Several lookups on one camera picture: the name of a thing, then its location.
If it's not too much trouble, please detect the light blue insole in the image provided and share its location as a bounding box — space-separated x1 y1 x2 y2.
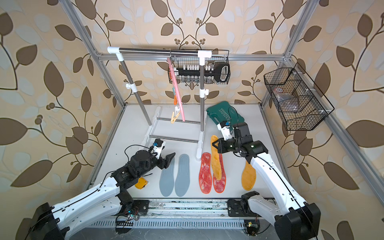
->
175 154 190 198
159 161 175 197

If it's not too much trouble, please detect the black wire basket right wall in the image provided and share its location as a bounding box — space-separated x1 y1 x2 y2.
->
264 63 335 131

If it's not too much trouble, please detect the black wire basket back wall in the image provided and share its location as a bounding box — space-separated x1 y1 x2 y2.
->
168 50 230 86

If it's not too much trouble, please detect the orange yellow insole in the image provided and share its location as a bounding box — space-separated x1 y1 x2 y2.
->
211 135 222 181
241 162 257 191

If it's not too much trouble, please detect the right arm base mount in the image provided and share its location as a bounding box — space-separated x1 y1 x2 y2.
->
227 191 260 218

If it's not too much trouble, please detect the white clothes rack with steel bars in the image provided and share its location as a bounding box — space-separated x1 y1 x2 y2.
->
102 47 212 160

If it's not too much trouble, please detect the plastic bag in basket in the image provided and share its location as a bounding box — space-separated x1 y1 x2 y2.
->
273 88 300 112

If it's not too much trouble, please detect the black socket bit set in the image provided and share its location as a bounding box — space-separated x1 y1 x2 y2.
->
173 62 231 84

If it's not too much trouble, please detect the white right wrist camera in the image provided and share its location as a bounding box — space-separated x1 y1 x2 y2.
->
217 121 232 141

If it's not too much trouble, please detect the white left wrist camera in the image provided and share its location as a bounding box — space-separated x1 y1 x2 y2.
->
152 139 166 160

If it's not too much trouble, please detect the small electronics board with wires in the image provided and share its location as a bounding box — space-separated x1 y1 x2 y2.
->
244 220 260 237

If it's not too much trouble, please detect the yellow tape measure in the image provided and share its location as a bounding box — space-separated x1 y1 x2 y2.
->
135 178 148 190

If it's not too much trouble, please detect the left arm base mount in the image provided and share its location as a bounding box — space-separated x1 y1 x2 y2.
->
115 195 150 235

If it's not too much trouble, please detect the green plastic tool case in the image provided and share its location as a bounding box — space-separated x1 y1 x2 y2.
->
207 101 245 131

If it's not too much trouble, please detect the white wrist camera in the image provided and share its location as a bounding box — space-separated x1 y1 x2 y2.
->
217 121 232 141
152 139 166 160

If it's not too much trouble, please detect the red insole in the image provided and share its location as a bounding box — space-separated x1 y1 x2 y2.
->
199 153 213 194
213 154 227 194

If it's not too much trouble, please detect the black wire basket wall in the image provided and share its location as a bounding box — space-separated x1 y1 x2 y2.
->
168 50 230 86
264 63 335 131

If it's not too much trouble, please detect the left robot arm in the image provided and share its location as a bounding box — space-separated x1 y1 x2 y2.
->
24 150 176 240

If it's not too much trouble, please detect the aluminium frame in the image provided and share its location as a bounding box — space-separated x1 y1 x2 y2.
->
44 0 384 240

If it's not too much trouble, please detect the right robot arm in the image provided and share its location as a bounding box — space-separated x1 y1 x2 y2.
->
212 121 321 240

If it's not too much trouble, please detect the pink multi-clip hanger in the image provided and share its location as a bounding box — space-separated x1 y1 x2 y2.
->
167 58 186 124

